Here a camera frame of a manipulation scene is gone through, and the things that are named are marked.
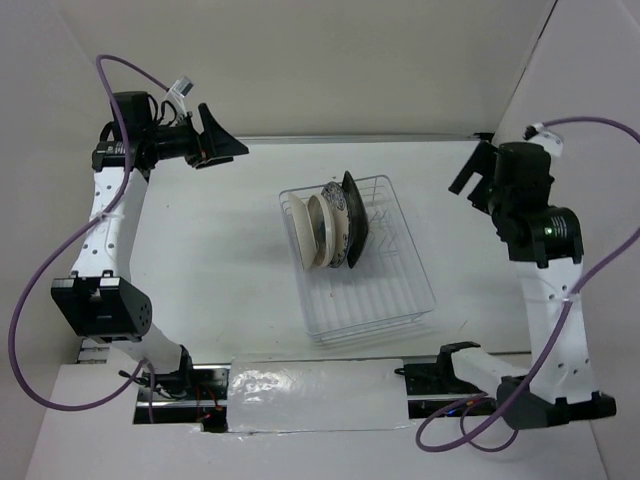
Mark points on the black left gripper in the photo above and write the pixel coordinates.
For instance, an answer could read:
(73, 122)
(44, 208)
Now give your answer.
(214, 140)

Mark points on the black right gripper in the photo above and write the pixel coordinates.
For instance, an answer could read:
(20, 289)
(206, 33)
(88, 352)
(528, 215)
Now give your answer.
(480, 161)

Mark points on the orange rimmed petal pattern plate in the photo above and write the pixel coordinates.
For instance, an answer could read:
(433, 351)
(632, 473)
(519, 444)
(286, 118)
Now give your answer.
(303, 230)

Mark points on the dark square patterned plate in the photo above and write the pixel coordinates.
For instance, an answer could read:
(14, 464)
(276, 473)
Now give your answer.
(359, 223)

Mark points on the cream plate with blue centre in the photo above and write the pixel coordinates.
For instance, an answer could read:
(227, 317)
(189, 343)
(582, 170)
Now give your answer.
(323, 228)

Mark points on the blue and white patterned plate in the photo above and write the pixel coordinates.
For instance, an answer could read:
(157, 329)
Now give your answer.
(333, 193)

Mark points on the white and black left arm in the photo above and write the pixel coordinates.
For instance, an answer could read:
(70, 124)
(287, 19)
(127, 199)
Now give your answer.
(98, 298)

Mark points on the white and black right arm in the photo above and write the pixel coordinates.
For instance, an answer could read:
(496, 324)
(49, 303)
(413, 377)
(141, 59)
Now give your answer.
(545, 244)

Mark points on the silver taped front panel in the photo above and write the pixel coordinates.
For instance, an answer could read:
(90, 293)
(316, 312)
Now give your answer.
(316, 396)

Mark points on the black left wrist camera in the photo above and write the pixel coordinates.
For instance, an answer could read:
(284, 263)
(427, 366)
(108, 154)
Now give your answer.
(135, 109)

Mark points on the white wire dish rack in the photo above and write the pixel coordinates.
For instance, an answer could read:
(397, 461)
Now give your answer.
(387, 289)

